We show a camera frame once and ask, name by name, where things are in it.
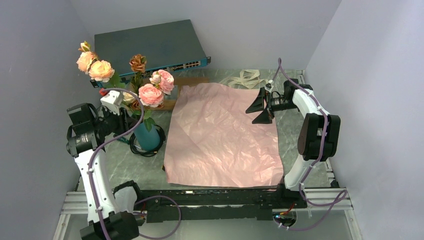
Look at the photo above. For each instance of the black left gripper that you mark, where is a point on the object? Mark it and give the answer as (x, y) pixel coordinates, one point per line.
(124, 121)

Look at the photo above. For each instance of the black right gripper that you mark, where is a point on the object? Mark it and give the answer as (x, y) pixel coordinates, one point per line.
(258, 104)

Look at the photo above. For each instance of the small cream rose stem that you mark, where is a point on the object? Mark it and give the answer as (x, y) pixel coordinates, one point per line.
(128, 98)

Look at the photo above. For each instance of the beige ribbon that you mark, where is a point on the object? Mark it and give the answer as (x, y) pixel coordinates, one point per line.
(247, 79)

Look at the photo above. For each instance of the large pink peony flower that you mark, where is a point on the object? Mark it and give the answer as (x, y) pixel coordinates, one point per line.
(150, 96)

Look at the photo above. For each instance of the pink purple wrapping paper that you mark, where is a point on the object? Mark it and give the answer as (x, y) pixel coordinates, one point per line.
(212, 141)

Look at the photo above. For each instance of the peach rose spray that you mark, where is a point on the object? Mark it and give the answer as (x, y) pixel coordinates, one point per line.
(100, 72)

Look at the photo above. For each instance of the brown orange rose stem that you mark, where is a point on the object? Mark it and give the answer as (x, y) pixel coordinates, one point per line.
(138, 66)

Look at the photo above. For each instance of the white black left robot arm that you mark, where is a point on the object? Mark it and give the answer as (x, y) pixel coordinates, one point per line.
(110, 211)

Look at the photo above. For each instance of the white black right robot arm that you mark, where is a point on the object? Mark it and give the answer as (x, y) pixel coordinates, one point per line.
(319, 134)

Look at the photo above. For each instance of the teal vase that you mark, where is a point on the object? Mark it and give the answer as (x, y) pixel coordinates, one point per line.
(148, 140)

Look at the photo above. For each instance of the brown wooden board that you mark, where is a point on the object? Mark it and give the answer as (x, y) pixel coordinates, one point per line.
(179, 82)

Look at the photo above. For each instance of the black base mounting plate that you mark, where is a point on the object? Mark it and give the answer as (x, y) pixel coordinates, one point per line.
(217, 204)

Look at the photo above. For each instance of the green handled screwdriver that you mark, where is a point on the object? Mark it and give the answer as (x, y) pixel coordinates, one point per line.
(124, 140)

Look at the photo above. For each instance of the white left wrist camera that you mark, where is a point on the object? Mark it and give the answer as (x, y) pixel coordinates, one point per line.
(112, 102)

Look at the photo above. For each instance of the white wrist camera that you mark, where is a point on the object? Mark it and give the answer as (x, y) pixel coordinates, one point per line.
(112, 102)
(269, 86)

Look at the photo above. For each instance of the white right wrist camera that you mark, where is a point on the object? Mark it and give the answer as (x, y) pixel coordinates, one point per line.
(269, 86)

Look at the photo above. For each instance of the grey teal network switch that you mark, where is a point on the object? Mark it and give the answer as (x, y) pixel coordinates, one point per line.
(172, 46)

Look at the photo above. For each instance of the aluminium frame rail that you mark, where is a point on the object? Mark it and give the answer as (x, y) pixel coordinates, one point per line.
(322, 199)

